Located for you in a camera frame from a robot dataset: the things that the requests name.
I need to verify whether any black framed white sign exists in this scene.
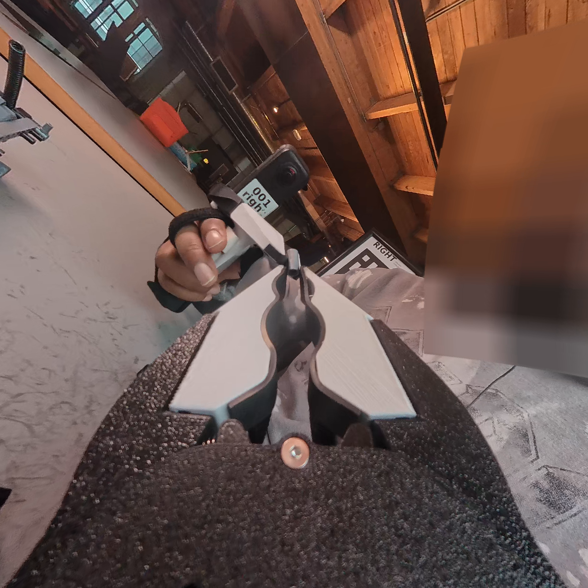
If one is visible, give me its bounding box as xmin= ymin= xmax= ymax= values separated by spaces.
xmin=319 ymin=230 xmax=423 ymax=278

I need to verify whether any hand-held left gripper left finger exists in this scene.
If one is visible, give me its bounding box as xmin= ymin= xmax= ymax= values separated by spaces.
xmin=169 ymin=266 xmax=288 ymax=445

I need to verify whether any orange box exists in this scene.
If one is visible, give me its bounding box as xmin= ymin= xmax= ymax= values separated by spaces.
xmin=139 ymin=96 xmax=190 ymax=149

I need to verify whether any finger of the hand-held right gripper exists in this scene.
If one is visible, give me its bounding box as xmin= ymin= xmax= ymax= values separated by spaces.
xmin=229 ymin=202 xmax=288 ymax=268

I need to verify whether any paned window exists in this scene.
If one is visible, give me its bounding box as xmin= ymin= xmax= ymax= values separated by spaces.
xmin=71 ymin=0 xmax=138 ymax=29
xmin=125 ymin=19 xmax=164 ymax=70

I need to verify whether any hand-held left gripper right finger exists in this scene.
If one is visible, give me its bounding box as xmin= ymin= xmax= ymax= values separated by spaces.
xmin=299 ymin=267 xmax=418 ymax=446

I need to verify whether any grey black toy chassis model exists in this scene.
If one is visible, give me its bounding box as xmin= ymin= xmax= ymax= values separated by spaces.
xmin=0 ymin=40 xmax=53 ymax=180

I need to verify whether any black earphone with cable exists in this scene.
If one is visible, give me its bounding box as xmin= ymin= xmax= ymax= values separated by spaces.
xmin=464 ymin=365 xmax=517 ymax=409

